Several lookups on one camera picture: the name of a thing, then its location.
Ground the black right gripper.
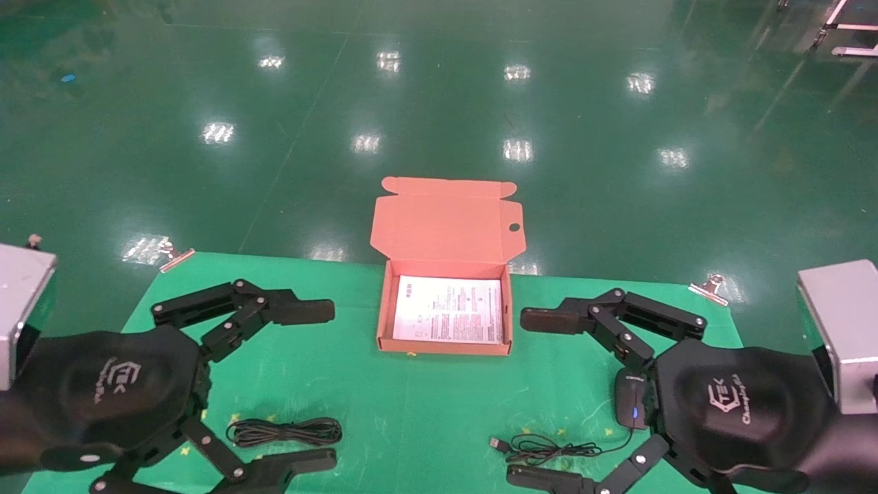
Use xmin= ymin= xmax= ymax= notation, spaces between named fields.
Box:
xmin=519 ymin=287 xmax=878 ymax=494

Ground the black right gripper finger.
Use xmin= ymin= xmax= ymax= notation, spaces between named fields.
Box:
xmin=506 ymin=434 xmax=721 ymax=494

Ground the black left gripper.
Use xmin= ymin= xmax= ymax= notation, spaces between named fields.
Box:
xmin=0 ymin=279 xmax=339 ymax=494

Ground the black data cable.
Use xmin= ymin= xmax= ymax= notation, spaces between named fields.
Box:
xmin=226 ymin=417 xmax=343 ymax=449

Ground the black wired computer mouse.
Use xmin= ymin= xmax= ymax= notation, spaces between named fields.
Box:
xmin=490 ymin=368 xmax=652 ymax=467

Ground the open orange cardboard box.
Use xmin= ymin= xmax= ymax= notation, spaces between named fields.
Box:
xmin=370 ymin=176 xmax=525 ymax=356

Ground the white printed instruction sheet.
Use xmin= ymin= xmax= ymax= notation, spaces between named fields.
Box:
xmin=392 ymin=276 xmax=505 ymax=344

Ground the green table mat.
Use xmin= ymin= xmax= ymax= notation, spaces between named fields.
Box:
xmin=21 ymin=252 xmax=803 ymax=494

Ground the metal binder clip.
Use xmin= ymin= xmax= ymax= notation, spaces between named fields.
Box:
xmin=159 ymin=242 xmax=196 ymax=274
xmin=688 ymin=274 xmax=729 ymax=306

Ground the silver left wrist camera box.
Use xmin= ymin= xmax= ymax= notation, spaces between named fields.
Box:
xmin=0 ymin=235 xmax=58 ymax=392

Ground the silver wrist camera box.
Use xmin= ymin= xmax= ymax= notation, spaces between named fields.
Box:
xmin=0 ymin=235 xmax=58 ymax=392
xmin=796 ymin=259 xmax=878 ymax=415

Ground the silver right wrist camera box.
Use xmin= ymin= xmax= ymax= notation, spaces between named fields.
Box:
xmin=796 ymin=259 xmax=878 ymax=415

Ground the white metal frame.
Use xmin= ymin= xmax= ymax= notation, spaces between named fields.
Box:
xmin=813 ymin=0 xmax=878 ymax=58

